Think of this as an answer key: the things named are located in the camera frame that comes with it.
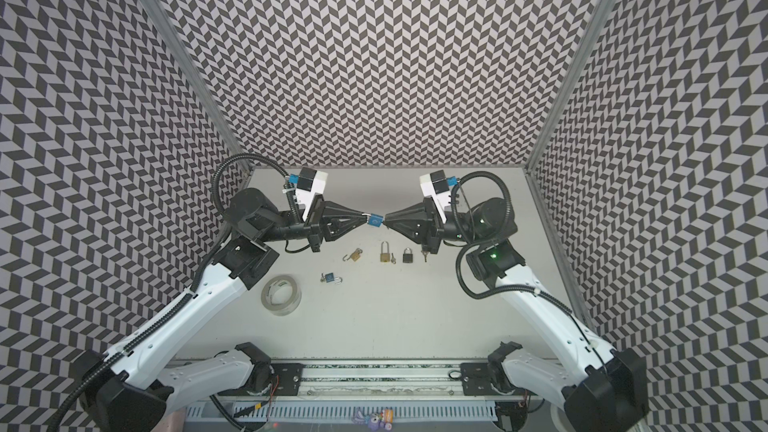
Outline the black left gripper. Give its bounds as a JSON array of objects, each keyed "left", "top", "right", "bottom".
[{"left": 256, "top": 195, "right": 368, "bottom": 256}]

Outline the black padlock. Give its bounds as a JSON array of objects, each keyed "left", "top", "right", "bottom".
[{"left": 402, "top": 247, "right": 414, "bottom": 264}]

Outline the large brass padlock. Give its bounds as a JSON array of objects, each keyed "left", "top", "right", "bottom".
[{"left": 379, "top": 241, "right": 396, "bottom": 264}]

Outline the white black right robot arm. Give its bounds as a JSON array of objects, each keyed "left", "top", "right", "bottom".
[{"left": 383, "top": 171, "right": 649, "bottom": 431}]

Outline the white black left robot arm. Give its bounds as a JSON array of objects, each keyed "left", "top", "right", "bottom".
[{"left": 47, "top": 153, "right": 382, "bottom": 431}]

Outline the blue padlock with key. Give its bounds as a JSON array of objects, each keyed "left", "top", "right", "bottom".
[{"left": 321, "top": 273, "right": 343, "bottom": 284}]

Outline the clear tape roll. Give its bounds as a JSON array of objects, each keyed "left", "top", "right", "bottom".
[{"left": 261, "top": 275, "right": 302, "bottom": 317}]

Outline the purple orange toy figure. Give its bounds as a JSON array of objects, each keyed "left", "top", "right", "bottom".
[{"left": 352, "top": 409, "right": 394, "bottom": 431}]

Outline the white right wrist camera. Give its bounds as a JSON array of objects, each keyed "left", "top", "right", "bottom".
[{"left": 419, "top": 170, "right": 458, "bottom": 224}]

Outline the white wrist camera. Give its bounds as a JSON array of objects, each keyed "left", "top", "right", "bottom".
[
  {"left": 289, "top": 167, "right": 328, "bottom": 221},
  {"left": 419, "top": 170, "right": 458, "bottom": 224}
]

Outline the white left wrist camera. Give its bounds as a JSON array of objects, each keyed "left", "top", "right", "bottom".
[{"left": 289, "top": 167, "right": 328, "bottom": 221}]

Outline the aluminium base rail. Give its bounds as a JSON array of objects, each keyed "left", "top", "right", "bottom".
[{"left": 186, "top": 359, "right": 540, "bottom": 428}]

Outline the aluminium right corner post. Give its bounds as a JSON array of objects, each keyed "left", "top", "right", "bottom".
[{"left": 525, "top": 0, "right": 617, "bottom": 174}]

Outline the aluminium corner post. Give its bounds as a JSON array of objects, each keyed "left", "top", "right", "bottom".
[
  {"left": 525, "top": 0, "right": 617, "bottom": 174},
  {"left": 139, "top": 0, "right": 243, "bottom": 154}
]

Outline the aluminium left corner post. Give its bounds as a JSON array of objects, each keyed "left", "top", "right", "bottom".
[{"left": 139, "top": 0, "right": 243, "bottom": 154}]

